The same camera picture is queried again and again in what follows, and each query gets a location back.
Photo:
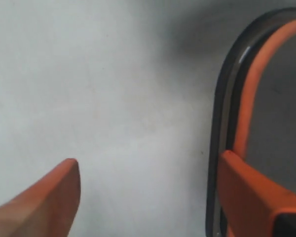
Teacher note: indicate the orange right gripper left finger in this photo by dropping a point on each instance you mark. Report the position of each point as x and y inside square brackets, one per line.
[47, 208]

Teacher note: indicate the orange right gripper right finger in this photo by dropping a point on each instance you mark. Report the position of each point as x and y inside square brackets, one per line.
[254, 205]

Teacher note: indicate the transparent lid with orange seal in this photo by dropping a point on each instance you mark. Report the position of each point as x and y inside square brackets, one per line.
[254, 112]

